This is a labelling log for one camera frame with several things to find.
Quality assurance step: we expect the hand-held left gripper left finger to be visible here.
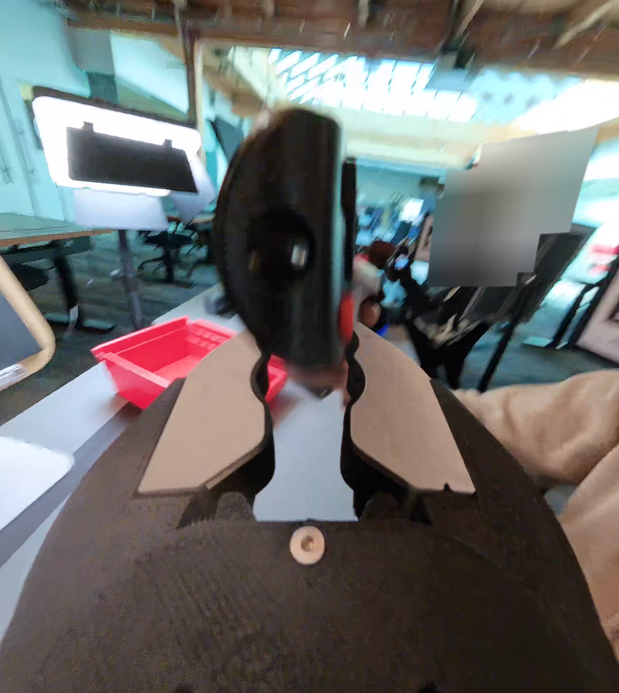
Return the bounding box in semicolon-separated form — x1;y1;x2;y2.
136;330;275;498

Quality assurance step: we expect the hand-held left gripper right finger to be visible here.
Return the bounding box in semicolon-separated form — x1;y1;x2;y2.
344;322;477;496

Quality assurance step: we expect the red plastic bin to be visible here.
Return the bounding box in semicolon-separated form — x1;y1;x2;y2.
91;315;289;409

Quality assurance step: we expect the black TV remote control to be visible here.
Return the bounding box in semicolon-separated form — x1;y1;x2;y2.
213;107;358;398

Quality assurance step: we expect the wooden office desk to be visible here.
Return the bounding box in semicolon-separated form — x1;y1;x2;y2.
0;211;115;334

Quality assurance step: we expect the studio light panel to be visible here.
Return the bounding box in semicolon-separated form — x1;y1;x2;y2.
31;87;215;331

